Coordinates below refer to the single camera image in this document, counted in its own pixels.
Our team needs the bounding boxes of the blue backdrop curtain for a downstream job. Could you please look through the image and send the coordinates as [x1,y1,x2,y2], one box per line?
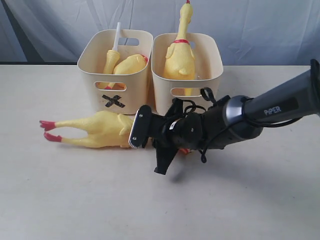
[0,0,320,65]

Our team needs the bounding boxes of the cream bin marked O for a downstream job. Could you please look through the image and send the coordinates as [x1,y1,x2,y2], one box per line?
[151,33,224,116]

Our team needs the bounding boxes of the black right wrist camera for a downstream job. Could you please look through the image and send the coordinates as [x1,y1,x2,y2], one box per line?
[128,105,152,149]

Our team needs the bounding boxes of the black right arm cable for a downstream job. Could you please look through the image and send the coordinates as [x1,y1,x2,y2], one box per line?
[182,86,301,164]

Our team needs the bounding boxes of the severed yellow chicken head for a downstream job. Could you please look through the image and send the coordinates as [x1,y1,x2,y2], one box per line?
[97,21,122,90]

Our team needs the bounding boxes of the cream bin marked X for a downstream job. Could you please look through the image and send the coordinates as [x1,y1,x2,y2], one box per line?
[77,29,151,115]

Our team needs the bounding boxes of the yellow rubber chicken with head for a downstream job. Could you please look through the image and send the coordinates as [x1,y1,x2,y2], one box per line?
[38,111,193,155]

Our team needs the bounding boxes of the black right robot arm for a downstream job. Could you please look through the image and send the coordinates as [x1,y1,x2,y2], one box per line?
[152,59,320,175]

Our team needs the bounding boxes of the headless yellow chicken body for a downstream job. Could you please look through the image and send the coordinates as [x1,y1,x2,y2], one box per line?
[113,53,149,75]

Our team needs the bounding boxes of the large yellow rubber chicken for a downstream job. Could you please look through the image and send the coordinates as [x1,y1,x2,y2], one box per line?
[163,0,196,81]

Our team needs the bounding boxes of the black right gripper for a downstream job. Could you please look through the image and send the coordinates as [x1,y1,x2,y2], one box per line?
[147,98,208,175]

